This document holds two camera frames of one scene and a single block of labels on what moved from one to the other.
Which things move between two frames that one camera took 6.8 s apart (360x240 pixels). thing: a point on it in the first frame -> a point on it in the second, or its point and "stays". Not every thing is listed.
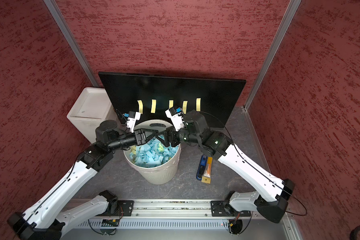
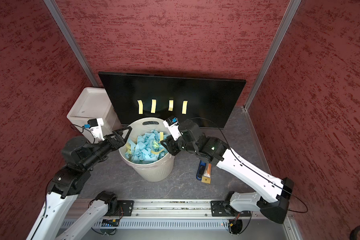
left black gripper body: [131, 139] -> [108, 145]
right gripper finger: [165, 143] -> [167, 147]
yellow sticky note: [140, 106] stays
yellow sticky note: [153, 106] stays
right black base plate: [219, 209] stays
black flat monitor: [218, 100] stays
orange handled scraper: [206, 177] stays
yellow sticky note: [198, 107] -> [156, 152]
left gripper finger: [149, 138] -> [130, 128]
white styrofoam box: [92, 107] stays
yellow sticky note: [184, 106] stays
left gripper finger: [153, 132] -> [129, 128]
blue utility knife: [201, 167] stays
